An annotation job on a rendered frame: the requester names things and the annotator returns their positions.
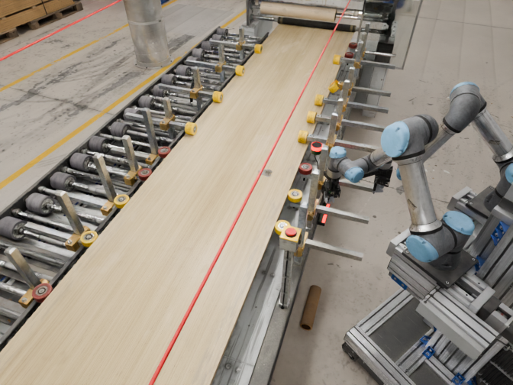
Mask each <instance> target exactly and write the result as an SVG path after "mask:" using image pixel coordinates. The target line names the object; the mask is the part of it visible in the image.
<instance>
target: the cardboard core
mask: <svg viewBox="0 0 513 385"><path fill-rule="evenodd" d="M320 295H321V288H320V287H319V286H316V285H312V286H311V287H310V290H309V293H308V298H307V301H306V304H305V309H304V312H303V316H302V320H301V324H300V327H301V328H303V329H304V330H307V331H310V330H312V327H313V324H314V320H315V314H316V311H317V307H318V302H319V299H320Z"/></svg>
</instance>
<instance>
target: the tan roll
mask: <svg viewBox="0 0 513 385"><path fill-rule="evenodd" d="M252 8H257V9H260V13H261V14H265V15H278V16H284V17H291V18H304V19H311V20H318V21H331V22H335V20H336V18H340V16H341V14H336V10H337V9H336V8H322V7H315V6H307V5H293V4H286V3H278V2H264V1H262V2H261V5H253V6H252ZM342 18H347V19H354V20H360V19H361V16H355V15H343V17H342Z"/></svg>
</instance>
